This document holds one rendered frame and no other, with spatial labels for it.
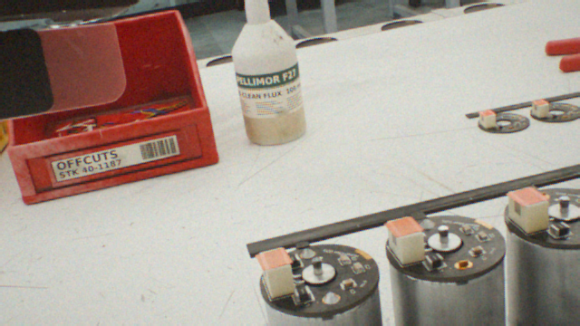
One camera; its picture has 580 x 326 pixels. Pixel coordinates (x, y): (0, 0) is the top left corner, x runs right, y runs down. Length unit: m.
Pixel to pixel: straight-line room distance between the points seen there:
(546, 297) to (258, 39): 0.24
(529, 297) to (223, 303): 0.12
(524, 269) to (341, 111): 0.26
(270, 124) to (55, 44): 0.20
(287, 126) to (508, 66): 0.16
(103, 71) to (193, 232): 0.13
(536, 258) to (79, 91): 0.12
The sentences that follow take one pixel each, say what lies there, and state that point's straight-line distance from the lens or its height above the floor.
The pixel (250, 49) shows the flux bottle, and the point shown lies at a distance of 0.36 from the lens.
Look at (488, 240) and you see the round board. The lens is 0.16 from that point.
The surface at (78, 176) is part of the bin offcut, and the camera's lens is 0.37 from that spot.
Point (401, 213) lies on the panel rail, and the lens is 0.17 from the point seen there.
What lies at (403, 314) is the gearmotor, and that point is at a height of 0.80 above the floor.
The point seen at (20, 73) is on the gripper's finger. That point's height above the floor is 0.85.
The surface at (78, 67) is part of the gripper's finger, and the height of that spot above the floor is 0.85.
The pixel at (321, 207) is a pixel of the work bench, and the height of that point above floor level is 0.75.
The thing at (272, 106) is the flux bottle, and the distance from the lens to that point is 0.37.
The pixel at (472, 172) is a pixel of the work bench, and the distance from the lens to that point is 0.33.
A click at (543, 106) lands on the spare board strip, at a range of 0.38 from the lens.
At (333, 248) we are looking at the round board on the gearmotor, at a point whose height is 0.81.
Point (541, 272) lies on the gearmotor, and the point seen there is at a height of 0.80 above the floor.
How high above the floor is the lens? 0.89
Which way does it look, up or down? 24 degrees down
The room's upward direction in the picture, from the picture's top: 9 degrees counter-clockwise
